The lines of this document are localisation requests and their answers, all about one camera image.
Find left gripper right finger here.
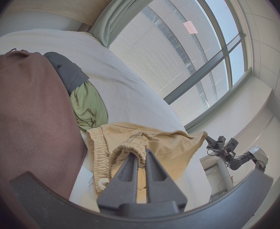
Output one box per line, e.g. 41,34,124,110
145,148,188,210

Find beige shorts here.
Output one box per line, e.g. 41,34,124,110
86,122,208,200

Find green garment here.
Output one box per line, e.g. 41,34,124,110
70,80,109,132

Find blue-green curtain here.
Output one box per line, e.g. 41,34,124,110
92,0,178,48

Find dark grey garment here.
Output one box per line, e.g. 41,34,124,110
43,52,90,94

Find brown garment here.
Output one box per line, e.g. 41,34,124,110
0,49,88,225

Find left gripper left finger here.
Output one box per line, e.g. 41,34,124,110
97,152,139,212

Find window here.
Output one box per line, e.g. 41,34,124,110
108,0,253,131

